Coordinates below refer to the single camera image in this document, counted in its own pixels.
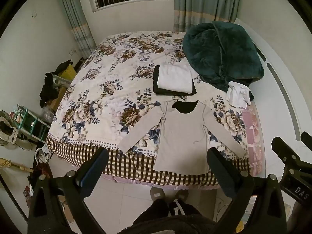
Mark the green shelf rack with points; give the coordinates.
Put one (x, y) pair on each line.
(30, 124)

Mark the right grey-green curtain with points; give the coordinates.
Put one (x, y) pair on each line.
(193, 12)

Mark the pink bed sheet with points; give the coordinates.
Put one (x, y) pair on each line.
(255, 142)

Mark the grey-green curtain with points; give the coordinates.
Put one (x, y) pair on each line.
(193, 12)
(78, 26)

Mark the white bed headboard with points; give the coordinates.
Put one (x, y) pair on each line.
(281, 107)

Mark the left grey-green curtain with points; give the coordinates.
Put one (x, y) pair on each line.
(78, 26)

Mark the dark green plush blanket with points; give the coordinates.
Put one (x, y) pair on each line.
(221, 52)

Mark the black clothes pile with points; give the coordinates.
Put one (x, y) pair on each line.
(52, 84)

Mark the floral bed quilt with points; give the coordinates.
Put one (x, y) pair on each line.
(114, 90)

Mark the white crumpled small cloth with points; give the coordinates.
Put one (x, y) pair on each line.
(238, 95)

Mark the black folded garment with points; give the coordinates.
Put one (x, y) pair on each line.
(159, 91)

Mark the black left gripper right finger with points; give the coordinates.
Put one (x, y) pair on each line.
(268, 212)

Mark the operator black trousers legs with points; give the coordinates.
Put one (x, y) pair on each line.
(174, 216)

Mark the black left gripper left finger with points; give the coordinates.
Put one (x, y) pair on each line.
(46, 214)

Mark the yellow box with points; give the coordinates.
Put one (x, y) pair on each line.
(69, 73)

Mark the beige long sleeve shirt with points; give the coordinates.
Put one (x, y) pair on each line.
(183, 137)

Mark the straw broom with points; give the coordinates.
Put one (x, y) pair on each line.
(9, 164)

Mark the white folded garment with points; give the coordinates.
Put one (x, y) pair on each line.
(175, 78)

